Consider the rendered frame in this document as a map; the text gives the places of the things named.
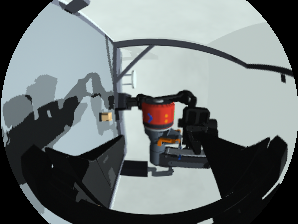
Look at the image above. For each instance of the tan cube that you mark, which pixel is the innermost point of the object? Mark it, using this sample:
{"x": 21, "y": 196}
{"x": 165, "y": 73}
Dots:
{"x": 106, "y": 116}

